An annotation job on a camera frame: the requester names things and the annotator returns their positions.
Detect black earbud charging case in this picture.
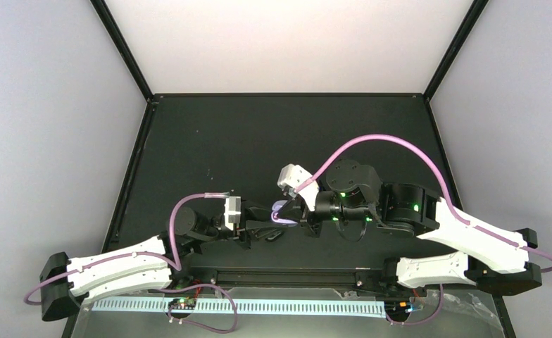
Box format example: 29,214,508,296
265,232,284,243

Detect lavender earbud charging case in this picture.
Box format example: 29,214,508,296
270,200,299,227

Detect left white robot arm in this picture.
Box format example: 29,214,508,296
24,196,296,322

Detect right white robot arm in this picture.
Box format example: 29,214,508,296
272,160,542,296

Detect left circuit board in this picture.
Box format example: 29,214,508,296
168,298,197,311

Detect circuit board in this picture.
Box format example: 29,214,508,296
384,301,413,313
168,298,197,311

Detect right circuit board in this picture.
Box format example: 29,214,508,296
384,301,413,313

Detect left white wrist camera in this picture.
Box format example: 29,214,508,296
224,196,242,231

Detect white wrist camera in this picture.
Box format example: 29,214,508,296
224,196,242,231
277,163,320,211

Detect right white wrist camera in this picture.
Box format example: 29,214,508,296
277,163,320,211

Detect black front aluminium rail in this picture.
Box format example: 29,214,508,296
177,267,397,289

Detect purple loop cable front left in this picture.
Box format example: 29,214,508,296
156,283,239,335

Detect white slotted cable duct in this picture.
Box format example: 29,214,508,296
92,296,386,318

